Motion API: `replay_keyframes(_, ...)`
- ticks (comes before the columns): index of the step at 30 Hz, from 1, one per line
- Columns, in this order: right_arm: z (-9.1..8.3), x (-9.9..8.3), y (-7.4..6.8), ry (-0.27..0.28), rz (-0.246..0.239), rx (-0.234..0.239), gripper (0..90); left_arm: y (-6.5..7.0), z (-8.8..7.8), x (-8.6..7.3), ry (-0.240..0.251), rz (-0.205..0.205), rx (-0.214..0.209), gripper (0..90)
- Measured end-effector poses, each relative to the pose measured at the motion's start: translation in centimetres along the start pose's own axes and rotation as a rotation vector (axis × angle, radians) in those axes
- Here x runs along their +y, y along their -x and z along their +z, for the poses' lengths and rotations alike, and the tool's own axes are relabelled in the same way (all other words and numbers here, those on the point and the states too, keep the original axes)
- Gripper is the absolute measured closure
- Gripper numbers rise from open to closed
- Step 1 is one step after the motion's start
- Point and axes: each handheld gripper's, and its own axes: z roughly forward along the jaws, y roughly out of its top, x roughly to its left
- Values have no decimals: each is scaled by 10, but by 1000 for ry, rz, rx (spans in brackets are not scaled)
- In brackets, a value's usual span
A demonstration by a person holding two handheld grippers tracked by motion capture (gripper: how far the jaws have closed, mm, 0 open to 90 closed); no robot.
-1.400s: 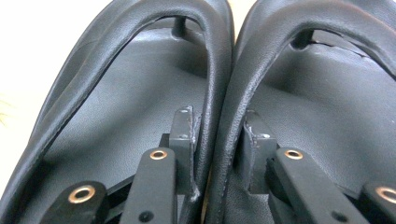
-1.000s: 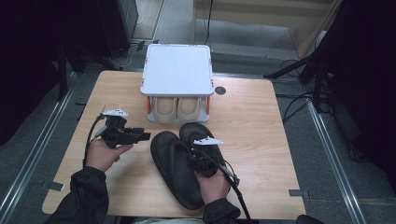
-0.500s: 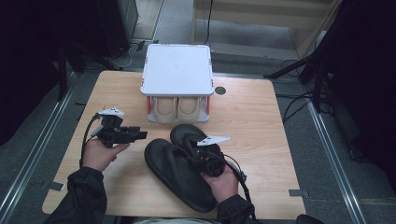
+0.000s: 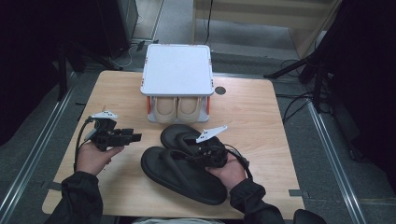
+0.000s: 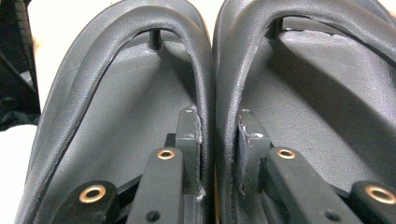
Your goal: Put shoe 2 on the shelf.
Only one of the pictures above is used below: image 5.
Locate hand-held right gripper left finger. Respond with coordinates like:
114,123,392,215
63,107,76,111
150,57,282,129
175,105,207,201

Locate black flip-flop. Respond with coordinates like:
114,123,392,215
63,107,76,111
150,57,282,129
212,0,396,224
13,0,218,224

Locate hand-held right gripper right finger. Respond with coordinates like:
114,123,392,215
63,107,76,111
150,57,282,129
233,107,273,196

